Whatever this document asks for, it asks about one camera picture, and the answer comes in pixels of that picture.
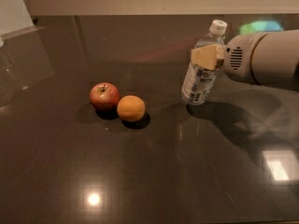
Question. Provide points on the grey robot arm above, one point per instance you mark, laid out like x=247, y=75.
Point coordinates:
x=268, y=59

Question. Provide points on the red apple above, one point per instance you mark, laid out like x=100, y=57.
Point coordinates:
x=104, y=96

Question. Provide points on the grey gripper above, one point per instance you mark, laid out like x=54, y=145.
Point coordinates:
x=239, y=59

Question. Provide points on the orange fruit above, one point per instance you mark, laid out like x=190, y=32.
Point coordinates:
x=131, y=108

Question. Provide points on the clear plastic water bottle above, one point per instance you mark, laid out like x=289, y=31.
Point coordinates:
x=198, y=81

